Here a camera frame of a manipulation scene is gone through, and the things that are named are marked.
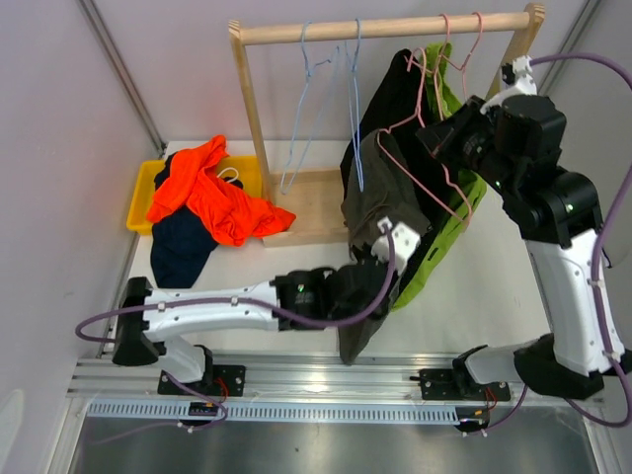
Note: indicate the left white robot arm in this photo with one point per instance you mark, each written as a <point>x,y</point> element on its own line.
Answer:
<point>152,324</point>

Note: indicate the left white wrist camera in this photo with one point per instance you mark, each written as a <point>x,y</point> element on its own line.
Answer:
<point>400,239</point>

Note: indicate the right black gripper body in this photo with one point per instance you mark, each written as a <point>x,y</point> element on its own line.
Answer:
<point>470,143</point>

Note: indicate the lime green shorts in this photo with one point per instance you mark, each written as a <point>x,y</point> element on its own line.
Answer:
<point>445,228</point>

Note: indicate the light blue hanger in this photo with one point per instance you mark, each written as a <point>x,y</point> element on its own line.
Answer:
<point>353,103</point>
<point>296,157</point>

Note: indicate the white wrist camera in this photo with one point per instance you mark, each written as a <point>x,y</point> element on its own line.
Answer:
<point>517,79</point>
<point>400,239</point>

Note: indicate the navy blue shorts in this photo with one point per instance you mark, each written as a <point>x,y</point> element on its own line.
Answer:
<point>180,249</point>

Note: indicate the pink hanger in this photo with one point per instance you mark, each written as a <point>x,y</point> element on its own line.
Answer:
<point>440,98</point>
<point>419,58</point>
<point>476,39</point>

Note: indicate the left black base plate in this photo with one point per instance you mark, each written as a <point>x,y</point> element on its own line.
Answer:
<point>226,380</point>

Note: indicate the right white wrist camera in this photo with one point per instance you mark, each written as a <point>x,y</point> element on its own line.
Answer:
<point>517,79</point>

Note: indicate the orange mesh shorts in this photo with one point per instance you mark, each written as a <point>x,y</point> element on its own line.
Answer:
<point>228,213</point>

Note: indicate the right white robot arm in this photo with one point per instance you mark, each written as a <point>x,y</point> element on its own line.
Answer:
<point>515,147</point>

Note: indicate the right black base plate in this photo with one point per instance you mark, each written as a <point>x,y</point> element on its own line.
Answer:
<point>441,384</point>

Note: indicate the aluminium mounting rail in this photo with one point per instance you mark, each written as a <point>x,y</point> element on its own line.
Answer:
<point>275,378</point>

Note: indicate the dark olive shorts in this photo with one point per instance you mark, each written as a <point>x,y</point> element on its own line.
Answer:
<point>386,192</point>

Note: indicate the black shorts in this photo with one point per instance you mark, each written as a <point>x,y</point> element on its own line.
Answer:
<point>394,98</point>

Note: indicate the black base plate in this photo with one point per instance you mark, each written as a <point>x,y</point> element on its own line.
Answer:
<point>441,384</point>
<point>226,380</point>

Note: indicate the slotted grey cable duct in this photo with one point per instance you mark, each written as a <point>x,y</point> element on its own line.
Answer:
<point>190,411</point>

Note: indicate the yellow plastic tray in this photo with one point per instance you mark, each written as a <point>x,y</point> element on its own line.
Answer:
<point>244,169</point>

